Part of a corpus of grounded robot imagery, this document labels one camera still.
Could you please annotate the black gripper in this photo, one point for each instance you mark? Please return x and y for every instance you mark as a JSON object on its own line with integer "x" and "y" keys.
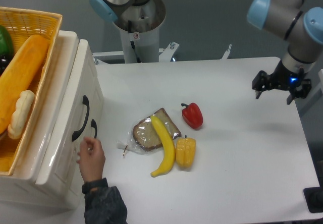
{"x": 283, "y": 79}

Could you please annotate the white top drawer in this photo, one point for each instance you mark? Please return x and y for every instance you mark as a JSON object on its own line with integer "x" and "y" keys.
{"x": 82, "y": 102}

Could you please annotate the dark sleeved forearm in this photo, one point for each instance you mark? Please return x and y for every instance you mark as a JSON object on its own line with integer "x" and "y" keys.
{"x": 103, "y": 204}

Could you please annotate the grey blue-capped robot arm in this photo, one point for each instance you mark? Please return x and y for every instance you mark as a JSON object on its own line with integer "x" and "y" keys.
{"x": 302, "y": 31}

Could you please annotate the white drawer cabinet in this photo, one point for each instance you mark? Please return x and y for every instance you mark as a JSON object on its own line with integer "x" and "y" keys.
{"x": 21, "y": 186}

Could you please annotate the person's bare hand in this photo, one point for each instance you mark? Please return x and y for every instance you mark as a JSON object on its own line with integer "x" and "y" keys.
{"x": 91, "y": 159}

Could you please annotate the red bell pepper toy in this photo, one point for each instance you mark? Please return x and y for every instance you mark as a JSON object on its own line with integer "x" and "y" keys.
{"x": 192, "y": 115}

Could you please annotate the yellow bell pepper toy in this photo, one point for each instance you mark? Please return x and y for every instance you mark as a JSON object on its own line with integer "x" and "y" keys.
{"x": 185, "y": 152}

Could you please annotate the black device at table edge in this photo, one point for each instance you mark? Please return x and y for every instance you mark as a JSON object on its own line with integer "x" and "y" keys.
{"x": 313, "y": 197}

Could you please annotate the yellow banana toy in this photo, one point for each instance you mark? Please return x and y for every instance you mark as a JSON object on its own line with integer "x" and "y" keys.
{"x": 168, "y": 145}

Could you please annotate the bagged brown bread slice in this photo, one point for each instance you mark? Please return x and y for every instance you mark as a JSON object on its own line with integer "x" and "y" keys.
{"x": 143, "y": 139}

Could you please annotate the white croissant toy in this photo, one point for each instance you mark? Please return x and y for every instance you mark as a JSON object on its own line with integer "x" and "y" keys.
{"x": 19, "y": 117}

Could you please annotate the orange baguette bread toy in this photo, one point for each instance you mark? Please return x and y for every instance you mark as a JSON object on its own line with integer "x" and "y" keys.
{"x": 19, "y": 74}

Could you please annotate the yellow wicker basket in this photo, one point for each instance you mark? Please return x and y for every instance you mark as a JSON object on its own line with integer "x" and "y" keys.
{"x": 21, "y": 24}

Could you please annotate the black grape toy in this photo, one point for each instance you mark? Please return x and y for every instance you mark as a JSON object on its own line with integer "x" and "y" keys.
{"x": 5, "y": 60}

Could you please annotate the green pepper toy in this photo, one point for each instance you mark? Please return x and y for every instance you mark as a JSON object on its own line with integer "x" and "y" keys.
{"x": 6, "y": 42}

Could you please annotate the white frame at right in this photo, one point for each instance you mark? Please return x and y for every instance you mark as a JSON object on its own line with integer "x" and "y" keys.
{"x": 314, "y": 95}

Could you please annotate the white table clamp bracket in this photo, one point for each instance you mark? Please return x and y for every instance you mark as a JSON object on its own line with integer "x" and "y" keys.
{"x": 227, "y": 52}

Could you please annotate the white metal bracket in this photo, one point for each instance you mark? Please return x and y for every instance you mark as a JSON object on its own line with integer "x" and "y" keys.
{"x": 168, "y": 54}

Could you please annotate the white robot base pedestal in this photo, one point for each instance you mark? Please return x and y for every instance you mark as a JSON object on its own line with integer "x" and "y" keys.
{"x": 139, "y": 31}

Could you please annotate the black lower drawer handle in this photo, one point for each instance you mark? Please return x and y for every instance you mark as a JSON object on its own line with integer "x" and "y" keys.
{"x": 94, "y": 127}

